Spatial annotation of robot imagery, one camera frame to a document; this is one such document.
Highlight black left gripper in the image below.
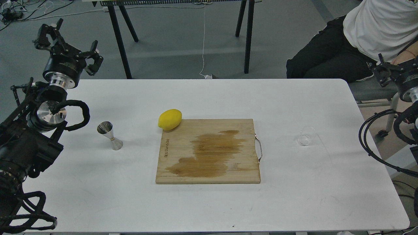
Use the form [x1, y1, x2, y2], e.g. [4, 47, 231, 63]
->
[33, 18, 103, 89]

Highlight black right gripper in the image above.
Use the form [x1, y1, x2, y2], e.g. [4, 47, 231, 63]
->
[371, 54, 418, 102]

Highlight steel jigger measuring cup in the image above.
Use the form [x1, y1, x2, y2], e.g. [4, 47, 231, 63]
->
[97, 121, 123, 150]

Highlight clear glass cup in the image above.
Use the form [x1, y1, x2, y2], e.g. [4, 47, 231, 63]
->
[297, 126, 317, 146]

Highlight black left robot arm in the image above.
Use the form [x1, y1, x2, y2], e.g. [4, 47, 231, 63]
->
[0, 18, 103, 234]

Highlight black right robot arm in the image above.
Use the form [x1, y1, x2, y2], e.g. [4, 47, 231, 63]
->
[358, 53, 418, 178]

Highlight grey chair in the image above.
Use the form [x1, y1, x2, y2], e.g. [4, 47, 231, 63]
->
[348, 78, 400, 137]

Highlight seated person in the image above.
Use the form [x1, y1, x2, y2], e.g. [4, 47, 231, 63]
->
[286, 0, 418, 83]

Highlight yellow lemon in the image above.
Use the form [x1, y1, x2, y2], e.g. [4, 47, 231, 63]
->
[158, 109, 182, 131]

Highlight black trestle table legs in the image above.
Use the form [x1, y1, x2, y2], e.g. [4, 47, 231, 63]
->
[92, 0, 262, 79]

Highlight wooden cutting board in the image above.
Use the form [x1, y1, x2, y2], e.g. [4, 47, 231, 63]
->
[155, 119, 261, 184]

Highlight black cable bundle on floor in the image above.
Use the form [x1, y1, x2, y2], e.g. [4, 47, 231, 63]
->
[0, 0, 75, 31]

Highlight white power cable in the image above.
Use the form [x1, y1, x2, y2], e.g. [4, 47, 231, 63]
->
[199, 3, 213, 79]

